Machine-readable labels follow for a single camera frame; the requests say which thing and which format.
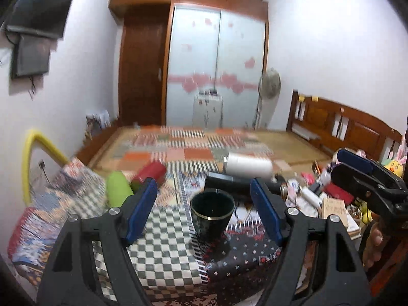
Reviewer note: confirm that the red cup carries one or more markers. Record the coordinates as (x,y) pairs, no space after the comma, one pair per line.
(149,173)

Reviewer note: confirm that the wooden bed headboard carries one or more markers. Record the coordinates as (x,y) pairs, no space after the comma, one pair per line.
(347,127)

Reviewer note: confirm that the red flat box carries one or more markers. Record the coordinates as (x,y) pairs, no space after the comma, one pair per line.
(338,193)

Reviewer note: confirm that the dark green gold-rimmed cup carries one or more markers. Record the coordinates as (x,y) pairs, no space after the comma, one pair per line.
(212,218)

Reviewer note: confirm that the dark wall-mounted box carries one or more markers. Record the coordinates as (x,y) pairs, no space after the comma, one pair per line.
(30,57)

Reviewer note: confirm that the black wall television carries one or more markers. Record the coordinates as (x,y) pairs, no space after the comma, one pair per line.
(40,6)

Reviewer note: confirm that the light green cup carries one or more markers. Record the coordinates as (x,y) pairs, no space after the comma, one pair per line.
(118,188)

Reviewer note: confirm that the woven bamboo bed mat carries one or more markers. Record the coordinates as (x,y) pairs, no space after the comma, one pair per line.
(287,145)

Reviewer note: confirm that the standing electric fan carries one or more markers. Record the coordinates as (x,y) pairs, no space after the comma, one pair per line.
(270,83)

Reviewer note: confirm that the wooden wardrobe with glass doors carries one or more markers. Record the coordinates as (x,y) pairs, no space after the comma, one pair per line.
(191,54)

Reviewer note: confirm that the person's right hand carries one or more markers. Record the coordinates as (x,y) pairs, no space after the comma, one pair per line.
(372,242)

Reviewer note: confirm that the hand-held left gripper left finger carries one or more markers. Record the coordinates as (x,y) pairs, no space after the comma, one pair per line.
(142,212)

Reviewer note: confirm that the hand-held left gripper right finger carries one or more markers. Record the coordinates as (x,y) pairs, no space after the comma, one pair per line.
(267,212)

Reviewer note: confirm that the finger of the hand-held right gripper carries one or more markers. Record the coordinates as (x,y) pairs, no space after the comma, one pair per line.
(352,178)
(353,160)

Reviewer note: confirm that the yellow foam tube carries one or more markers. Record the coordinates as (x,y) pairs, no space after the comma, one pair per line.
(33,153)

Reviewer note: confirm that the yellow plush toy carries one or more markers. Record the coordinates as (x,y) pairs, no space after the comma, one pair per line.
(395,166)

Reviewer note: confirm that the white cup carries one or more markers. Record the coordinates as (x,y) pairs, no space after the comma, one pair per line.
(250,165)

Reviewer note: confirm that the black cup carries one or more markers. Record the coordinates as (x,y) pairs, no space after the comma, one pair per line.
(228,183)

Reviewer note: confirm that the brown cardboard box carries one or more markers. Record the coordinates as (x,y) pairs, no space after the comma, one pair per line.
(334,208)

